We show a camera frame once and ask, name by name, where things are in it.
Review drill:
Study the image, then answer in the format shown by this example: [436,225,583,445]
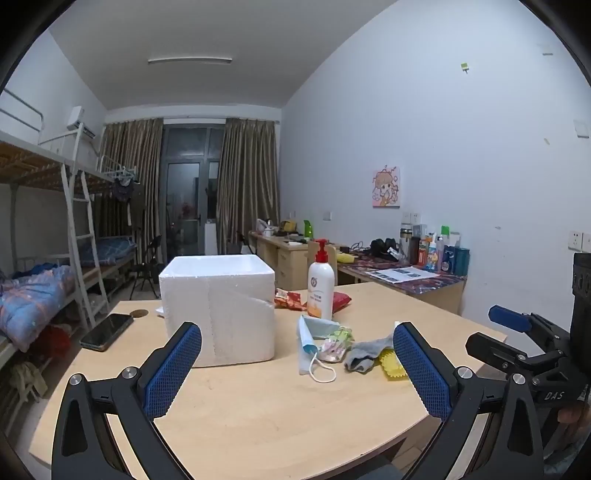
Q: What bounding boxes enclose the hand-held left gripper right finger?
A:
[392,322,546,480]

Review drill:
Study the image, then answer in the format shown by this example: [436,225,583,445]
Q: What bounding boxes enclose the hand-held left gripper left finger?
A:
[52,322,204,480]

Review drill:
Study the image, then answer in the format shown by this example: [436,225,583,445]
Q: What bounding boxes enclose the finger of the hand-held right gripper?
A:
[488,304,572,352]
[465,331,544,385]

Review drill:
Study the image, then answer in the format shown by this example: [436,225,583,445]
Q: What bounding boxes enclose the yellow foam fruit net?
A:
[379,348,409,382]

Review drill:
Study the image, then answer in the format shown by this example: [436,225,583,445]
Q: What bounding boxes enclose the grey sock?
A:
[344,336,395,373]

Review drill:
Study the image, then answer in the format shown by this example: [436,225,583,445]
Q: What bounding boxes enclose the white foam box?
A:
[158,255,276,368]

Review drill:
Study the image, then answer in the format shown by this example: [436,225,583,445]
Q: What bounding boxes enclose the blue face mask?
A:
[298,315,341,383]

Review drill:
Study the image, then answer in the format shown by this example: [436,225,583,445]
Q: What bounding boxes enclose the person's right hand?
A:
[558,399,591,457]

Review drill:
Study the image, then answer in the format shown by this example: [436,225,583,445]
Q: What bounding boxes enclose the black smartphone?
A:
[79,313,134,352]

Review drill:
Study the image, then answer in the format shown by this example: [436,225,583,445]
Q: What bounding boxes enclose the printed paper sheets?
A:
[367,266,441,282]

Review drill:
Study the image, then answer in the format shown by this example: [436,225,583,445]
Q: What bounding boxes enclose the black folding chair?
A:
[129,235,163,301]

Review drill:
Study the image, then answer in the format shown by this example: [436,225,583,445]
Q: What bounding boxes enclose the red cloth under bed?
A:
[34,323,70,358]

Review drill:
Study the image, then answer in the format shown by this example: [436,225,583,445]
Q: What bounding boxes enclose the black headphones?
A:
[369,238,399,259]

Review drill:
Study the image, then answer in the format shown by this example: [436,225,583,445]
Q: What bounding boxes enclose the white lotion pump bottle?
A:
[307,239,336,321]

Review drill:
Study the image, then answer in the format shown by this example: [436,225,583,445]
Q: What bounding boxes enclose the orange snack packet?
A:
[274,288,308,311]

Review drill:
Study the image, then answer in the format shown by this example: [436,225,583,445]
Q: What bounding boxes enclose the dark blue plaid bedding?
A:
[76,235,138,266]

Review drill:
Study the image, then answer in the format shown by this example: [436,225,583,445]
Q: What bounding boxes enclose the beige cloth under bed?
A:
[9,360,47,402]

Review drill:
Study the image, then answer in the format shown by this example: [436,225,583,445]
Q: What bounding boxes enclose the light wooden desk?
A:
[249,231,342,291]

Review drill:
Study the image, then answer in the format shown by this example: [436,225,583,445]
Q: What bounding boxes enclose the blue plaid quilt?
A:
[0,265,77,352]

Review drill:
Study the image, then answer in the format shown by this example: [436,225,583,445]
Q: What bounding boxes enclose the white bunk bed ladder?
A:
[60,164,110,328]

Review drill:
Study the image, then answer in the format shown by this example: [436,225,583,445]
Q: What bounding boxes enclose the hanging dark clothes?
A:
[111,178,144,227]

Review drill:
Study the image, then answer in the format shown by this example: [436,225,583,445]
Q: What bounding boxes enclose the glass balcony door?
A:
[163,124,225,257]

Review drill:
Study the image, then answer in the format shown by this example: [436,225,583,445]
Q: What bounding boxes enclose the brown curtain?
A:
[217,117,280,254]
[99,119,164,278]

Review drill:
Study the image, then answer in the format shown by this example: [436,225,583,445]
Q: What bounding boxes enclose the white metal bunk bed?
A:
[0,88,139,416]

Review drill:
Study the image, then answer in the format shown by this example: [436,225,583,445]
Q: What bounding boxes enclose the white air conditioner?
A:
[67,106,97,139]

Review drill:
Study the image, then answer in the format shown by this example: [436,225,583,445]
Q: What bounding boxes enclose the ceiling tube light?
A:
[148,56,233,65]

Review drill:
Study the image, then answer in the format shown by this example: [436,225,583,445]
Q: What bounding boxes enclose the cartoon wall poster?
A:
[372,167,402,208]

